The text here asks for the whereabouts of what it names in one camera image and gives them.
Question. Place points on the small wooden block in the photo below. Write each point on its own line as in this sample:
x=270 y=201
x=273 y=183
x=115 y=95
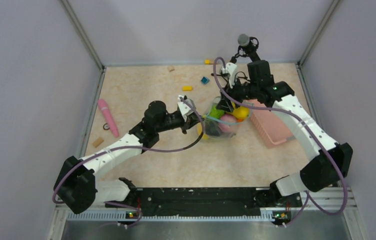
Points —
x=170 y=68

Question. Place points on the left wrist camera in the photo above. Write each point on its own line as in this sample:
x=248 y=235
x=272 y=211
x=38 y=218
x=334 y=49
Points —
x=185 y=107

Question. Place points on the purple onion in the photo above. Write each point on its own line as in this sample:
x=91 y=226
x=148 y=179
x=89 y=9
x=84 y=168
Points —
x=228 y=123

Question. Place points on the yellow banana piece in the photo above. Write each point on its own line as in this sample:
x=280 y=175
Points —
x=203 y=127

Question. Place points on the teal square block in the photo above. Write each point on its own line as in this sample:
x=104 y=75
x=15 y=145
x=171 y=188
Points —
x=205 y=80

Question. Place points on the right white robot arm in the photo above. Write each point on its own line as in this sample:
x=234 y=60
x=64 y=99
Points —
x=329 y=160

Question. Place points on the yellow lemon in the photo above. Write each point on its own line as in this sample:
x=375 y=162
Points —
x=241 y=113

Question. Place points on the clear zip top bag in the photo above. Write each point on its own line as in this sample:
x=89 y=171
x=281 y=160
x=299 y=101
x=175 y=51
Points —
x=215 y=102

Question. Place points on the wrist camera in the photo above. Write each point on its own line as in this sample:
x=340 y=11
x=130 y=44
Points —
x=185 y=107
x=229 y=72

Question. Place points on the green lime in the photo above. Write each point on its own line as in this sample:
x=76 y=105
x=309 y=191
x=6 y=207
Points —
x=215 y=113

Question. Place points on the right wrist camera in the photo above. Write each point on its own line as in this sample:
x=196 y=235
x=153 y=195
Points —
x=229 y=72

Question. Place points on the black microphone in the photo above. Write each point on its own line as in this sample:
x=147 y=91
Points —
x=247 y=47

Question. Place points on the yellow and wood block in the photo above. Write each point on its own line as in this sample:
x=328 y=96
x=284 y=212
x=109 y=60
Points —
x=209 y=61

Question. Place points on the dark purple eggplant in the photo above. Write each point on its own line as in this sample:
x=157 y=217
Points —
x=212 y=129

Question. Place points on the yellow rectangular block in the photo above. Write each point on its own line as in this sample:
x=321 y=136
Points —
x=187 y=88

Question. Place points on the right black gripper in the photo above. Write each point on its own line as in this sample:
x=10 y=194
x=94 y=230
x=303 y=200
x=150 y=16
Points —
x=224 y=105

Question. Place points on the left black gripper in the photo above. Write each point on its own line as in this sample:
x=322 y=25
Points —
x=192 y=120

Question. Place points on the pink cylindrical tool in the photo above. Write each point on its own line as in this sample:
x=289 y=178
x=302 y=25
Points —
x=110 y=124

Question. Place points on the pink plastic basket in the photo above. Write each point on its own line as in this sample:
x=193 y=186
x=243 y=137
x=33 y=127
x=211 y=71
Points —
x=270 y=128

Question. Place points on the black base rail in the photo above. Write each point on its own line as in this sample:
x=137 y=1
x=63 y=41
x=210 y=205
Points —
x=206 y=201

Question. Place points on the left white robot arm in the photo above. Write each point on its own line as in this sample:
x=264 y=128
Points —
x=78 y=184

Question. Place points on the wooden block at left edge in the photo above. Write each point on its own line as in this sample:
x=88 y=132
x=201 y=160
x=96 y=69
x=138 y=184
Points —
x=97 y=142

